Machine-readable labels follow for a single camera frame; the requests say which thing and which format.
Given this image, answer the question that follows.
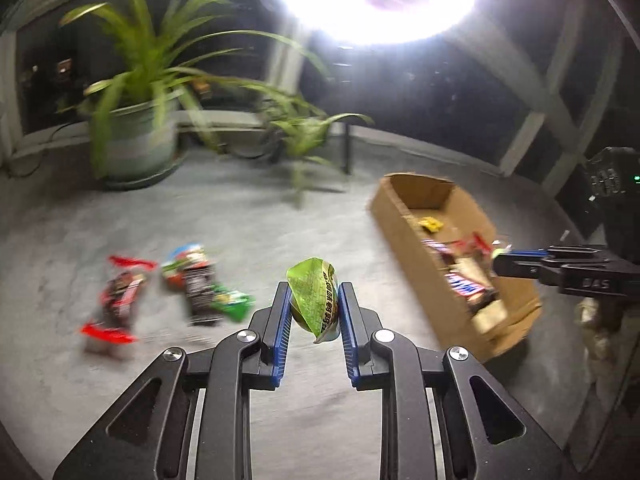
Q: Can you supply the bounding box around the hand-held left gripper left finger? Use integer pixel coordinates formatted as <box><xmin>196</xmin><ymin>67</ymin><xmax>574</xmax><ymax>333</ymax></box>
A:
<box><xmin>52</xmin><ymin>280</ymin><xmax>293</xmax><ymax>480</ymax></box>

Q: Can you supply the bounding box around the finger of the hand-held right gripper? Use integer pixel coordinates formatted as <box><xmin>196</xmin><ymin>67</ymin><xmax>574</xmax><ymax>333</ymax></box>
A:
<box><xmin>492</xmin><ymin>258</ymin><xmax>611</xmax><ymax>283</ymax></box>
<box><xmin>510</xmin><ymin>246</ymin><xmax>608</xmax><ymax>261</ymax></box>

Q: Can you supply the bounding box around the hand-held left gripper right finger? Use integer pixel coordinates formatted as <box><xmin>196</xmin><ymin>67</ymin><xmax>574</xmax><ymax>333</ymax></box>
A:
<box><xmin>337</xmin><ymin>281</ymin><xmax>563</xmax><ymax>480</ymax></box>

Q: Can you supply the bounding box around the yellow-green snack packet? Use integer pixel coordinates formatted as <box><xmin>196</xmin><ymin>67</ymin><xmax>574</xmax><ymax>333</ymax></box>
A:
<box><xmin>286</xmin><ymin>256</ymin><xmax>342</xmax><ymax>345</ymax></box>

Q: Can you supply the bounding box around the clear red-ended snack packet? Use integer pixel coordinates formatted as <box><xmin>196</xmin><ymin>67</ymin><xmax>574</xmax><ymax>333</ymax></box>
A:
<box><xmin>452</xmin><ymin>232</ymin><xmax>493</xmax><ymax>261</ymax></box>

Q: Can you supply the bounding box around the cardboard box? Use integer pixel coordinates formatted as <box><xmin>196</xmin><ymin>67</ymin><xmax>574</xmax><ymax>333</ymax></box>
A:
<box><xmin>367</xmin><ymin>172</ymin><xmax>543</xmax><ymax>363</ymax></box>

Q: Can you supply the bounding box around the person's right hand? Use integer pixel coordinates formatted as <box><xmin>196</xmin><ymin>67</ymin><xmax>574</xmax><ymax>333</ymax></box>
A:
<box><xmin>575</xmin><ymin>299</ymin><xmax>617</xmax><ymax>396</ymax></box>

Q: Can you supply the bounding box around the green snack packet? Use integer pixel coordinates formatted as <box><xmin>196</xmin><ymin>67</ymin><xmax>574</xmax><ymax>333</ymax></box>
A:
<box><xmin>212</xmin><ymin>285</ymin><xmax>257</xmax><ymax>322</ymax></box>

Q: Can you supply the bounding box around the dark brown snack packet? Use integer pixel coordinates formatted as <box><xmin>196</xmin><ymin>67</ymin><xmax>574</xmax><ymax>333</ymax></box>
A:
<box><xmin>182</xmin><ymin>262</ymin><xmax>221</xmax><ymax>326</ymax></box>

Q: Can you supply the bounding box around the colourful snack packet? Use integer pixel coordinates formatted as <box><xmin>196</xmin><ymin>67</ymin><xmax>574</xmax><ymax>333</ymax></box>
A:
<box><xmin>161</xmin><ymin>244</ymin><xmax>211</xmax><ymax>291</ymax></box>

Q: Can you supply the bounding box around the red-ended dark date packet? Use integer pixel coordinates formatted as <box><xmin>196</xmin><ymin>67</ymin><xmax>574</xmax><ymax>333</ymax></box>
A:
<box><xmin>80</xmin><ymin>255</ymin><xmax>158</xmax><ymax>346</ymax></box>

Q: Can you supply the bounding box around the green pot saucer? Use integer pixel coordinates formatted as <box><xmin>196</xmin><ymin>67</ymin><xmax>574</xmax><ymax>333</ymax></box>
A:
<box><xmin>97</xmin><ymin>152</ymin><xmax>188</xmax><ymax>191</ymax></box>

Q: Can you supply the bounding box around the small spider plant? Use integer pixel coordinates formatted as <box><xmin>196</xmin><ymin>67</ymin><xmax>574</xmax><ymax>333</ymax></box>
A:
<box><xmin>245</xmin><ymin>85</ymin><xmax>376</xmax><ymax>208</ymax></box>

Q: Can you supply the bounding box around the green plant pot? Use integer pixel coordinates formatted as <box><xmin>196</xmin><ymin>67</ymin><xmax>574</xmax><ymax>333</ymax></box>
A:
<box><xmin>89</xmin><ymin>95</ymin><xmax>181</xmax><ymax>181</ymax></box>

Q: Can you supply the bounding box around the large spider plant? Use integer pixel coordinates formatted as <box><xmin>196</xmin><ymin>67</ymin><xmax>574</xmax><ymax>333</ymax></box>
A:
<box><xmin>59</xmin><ymin>0</ymin><xmax>326</xmax><ymax>161</ymax></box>

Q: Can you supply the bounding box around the white window frame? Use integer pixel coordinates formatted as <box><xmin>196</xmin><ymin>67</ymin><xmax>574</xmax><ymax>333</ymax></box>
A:
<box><xmin>270</xmin><ymin>35</ymin><xmax>308</xmax><ymax>106</ymax></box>

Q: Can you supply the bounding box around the bright ring lamp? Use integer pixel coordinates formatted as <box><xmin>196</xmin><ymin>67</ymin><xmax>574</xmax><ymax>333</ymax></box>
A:
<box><xmin>267</xmin><ymin>0</ymin><xmax>486</xmax><ymax>46</ymax></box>

